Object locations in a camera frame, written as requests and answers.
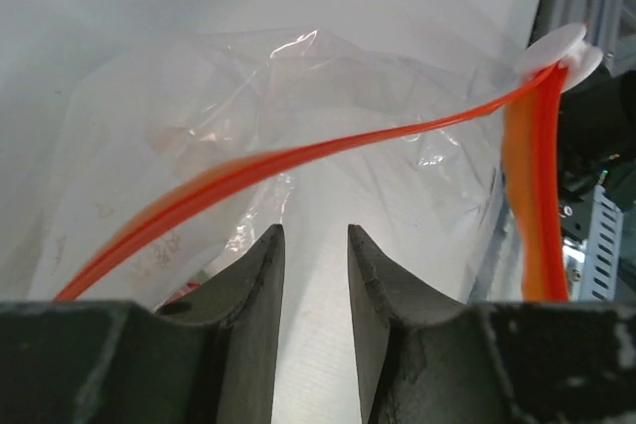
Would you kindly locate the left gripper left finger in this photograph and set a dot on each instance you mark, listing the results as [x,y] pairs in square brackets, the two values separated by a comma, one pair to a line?
[208,357]

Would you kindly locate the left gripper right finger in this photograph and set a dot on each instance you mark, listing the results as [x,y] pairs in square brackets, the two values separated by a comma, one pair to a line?
[422,357]

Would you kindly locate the clear zip top bag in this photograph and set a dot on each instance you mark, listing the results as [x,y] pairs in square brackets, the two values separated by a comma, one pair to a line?
[406,150]

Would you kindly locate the grey slotted cable duct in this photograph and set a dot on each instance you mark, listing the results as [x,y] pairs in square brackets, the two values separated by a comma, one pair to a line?
[591,236]

